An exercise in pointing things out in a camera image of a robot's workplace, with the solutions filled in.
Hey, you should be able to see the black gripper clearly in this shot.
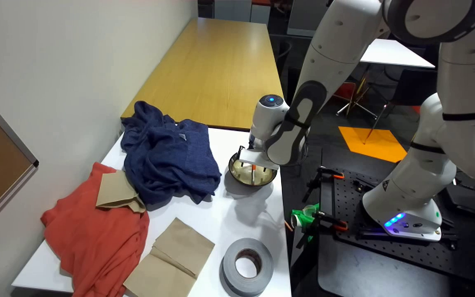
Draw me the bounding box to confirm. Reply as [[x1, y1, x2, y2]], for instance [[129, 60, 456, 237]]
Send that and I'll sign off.
[[236, 144, 266, 186]]

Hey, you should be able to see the round white bowl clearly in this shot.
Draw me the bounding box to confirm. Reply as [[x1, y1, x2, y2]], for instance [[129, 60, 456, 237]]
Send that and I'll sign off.
[[228, 151, 279, 191]]

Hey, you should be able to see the green plastic object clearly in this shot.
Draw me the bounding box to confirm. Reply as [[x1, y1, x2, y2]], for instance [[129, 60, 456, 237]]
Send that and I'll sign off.
[[291, 202, 324, 232]]

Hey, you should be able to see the blue cloth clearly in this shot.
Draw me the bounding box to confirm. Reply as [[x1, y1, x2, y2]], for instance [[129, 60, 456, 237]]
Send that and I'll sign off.
[[119, 100, 223, 210]]

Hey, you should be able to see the grey tape roll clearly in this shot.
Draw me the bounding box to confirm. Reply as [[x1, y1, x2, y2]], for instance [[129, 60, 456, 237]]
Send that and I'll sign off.
[[222, 238, 276, 297]]

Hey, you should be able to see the wooden table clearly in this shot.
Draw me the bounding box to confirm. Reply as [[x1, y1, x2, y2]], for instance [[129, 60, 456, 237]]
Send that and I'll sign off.
[[121, 17, 288, 134]]

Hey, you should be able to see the orange floor mat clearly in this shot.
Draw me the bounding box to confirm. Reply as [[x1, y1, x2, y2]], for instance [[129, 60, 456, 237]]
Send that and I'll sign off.
[[337, 126, 410, 166]]

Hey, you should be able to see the red cloth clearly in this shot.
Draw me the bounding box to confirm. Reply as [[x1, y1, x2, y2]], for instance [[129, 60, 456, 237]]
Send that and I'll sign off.
[[40, 163, 152, 297]]

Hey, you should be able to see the white background table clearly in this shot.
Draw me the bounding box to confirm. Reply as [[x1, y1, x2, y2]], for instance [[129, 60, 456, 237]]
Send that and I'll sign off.
[[358, 39, 438, 72]]

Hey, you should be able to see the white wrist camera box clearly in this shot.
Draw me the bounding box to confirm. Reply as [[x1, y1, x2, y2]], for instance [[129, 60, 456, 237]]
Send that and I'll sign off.
[[240, 146, 281, 172]]

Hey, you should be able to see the orange handled black clamp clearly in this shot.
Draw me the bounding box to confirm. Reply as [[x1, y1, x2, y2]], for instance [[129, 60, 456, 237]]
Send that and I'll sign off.
[[302, 212, 352, 238], [302, 166, 347, 207]]

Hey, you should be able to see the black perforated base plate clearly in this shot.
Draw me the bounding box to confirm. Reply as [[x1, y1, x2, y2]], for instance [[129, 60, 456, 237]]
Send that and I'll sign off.
[[319, 167, 475, 288]]

